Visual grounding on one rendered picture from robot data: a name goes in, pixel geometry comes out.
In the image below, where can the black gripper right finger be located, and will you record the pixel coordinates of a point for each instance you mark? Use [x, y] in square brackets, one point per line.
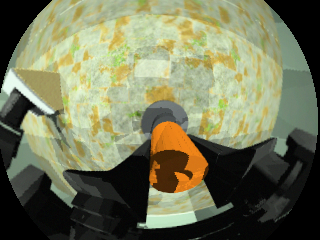
[228, 166]

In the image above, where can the orange knob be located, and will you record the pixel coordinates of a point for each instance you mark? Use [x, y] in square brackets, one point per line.
[176, 165]

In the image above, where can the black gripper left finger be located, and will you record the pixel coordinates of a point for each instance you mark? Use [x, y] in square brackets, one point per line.
[127, 183]

